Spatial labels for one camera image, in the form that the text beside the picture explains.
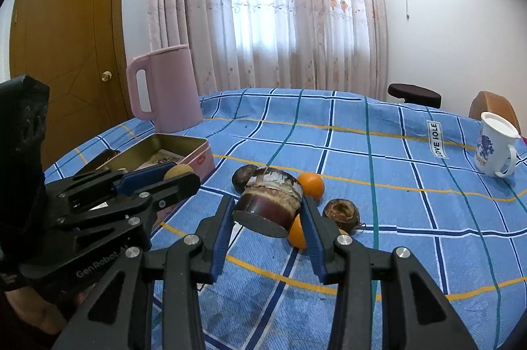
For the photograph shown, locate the floral sheer curtain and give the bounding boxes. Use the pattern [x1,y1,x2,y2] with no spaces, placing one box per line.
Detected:
[146,0,390,99]

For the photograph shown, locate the blue checked tablecloth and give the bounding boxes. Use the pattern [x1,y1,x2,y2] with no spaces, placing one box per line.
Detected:
[43,87,527,350]

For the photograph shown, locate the wooden door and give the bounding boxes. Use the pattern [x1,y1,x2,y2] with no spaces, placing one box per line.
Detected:
[8,0,132,170]

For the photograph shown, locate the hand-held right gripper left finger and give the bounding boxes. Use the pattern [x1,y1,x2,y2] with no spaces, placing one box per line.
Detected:
[51,196,237,350]

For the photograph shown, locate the printed paper sheet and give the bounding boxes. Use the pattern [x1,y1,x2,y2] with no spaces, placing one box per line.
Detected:
[136,148,184,170]

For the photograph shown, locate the small beige round fruit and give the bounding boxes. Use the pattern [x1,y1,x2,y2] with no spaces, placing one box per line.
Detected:
[164,164,195,181]

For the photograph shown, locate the orange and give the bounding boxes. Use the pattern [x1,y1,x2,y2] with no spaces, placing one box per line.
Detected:
[287,215,309,250]
[296,172,326,200]

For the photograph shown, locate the large purple passion fruit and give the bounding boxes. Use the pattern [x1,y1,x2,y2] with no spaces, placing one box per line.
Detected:
[232,168,304,239]

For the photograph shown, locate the pink tin box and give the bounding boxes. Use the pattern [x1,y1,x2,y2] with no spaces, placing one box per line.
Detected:
[94,133,216,229]

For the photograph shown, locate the pink plastic jug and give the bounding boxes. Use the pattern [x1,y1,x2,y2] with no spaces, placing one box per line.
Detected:
[125,44,203,134]

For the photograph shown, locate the dark passion fruit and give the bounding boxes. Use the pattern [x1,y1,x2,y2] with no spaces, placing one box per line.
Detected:
[231,165,259,194]
[322,199,361,231]

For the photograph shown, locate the dark round stool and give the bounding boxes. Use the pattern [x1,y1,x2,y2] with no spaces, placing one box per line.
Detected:
[387,83,442,109]

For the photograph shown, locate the white mug blue print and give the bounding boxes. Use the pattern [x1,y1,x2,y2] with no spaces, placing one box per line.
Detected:
[475,111,523,178]

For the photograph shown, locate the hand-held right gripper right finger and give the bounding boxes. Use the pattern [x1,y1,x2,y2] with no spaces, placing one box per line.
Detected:
[300,196,513,350]

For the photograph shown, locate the person's left hand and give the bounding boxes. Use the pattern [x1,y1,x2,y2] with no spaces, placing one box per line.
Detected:
[4,284,89,336]

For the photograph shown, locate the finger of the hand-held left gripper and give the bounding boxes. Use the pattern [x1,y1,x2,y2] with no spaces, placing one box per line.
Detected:
[43,164,178,211]
[58,171,202,235]

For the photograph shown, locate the brown chair back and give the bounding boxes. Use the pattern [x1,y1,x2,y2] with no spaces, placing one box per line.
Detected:
[469,91,521,137]

